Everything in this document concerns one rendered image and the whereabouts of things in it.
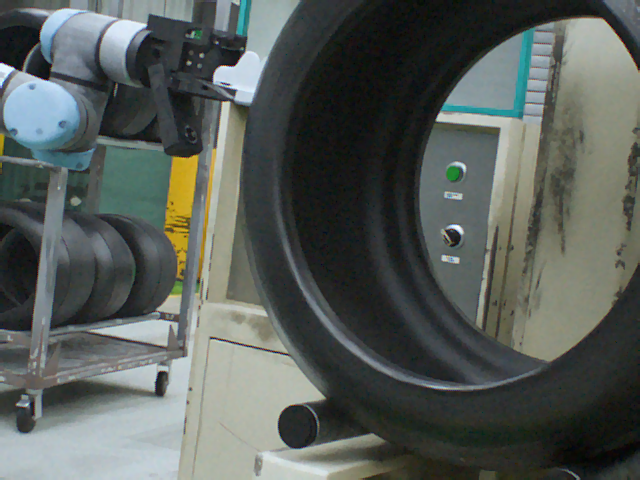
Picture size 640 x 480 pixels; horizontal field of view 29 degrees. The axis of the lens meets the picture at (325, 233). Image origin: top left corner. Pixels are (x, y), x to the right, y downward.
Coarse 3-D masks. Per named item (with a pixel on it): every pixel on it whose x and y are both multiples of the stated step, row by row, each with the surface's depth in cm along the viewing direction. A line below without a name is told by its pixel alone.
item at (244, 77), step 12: (240, 60) 139; (252, 60) 138; (216, 72) 141; (228, 72) 140; (240, 72) 139; (252, 72) 138; (216, 84) 140; (240, 84) 139; (252, 84) 138; (240, 96) 138; (252, 96) 138
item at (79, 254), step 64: (192, 0) 589; (128, 128) 527; (64, 192) 471; (0, 256) 533; (64, 256) 481; (128, 256) 535; (192, 256) 587; (0, 320) 486; (64, 320) 499; (128, 320) 563
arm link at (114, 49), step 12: (120, 24) 149; (132, 24) 148; (144, 24) 149; (108, 36) 148; (120, 36) 147; (132, 36) 147; (108, 48) 147; (120, 48) 146; (108, 60) 148; (120, 60) 147; (108, 72) 149; (120, 72) 148; (132, 84) 149
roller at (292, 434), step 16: (320, 400) 127; (288, 416) 124; (304, 416) 123; (320, 416) 124; (336, 416) 126; (288, 432) 124; (304, 432) 123; (320, 432) 123; (336, 432) 126; (352, 432) 129; (368, 432) 133; (304, 448) 124
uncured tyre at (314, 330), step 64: (320, 0) 123; (384, 0) 121; (448, 0) 142; (512, 0) 140; (576, 0) 136; (320, 64) 124; (384, 64) 145; (448, 64) 144; (256, 128) 127; (320, 128) 142; (384, 128) 148; (256, 192) 126; (320, 192) 143; (384, 192) 148; (256, 256) 126; (320, 256) 141; (384, 256) 148; (320, 320) 121; (384, 320) 145; (448, 320) 144; (320, 384) 124; (384, 384) 117; (448, 384) 114; (512, 384) 110; (576, 384) 107; (448, 448) 116; (512, 448) 112; (576, 448) 111
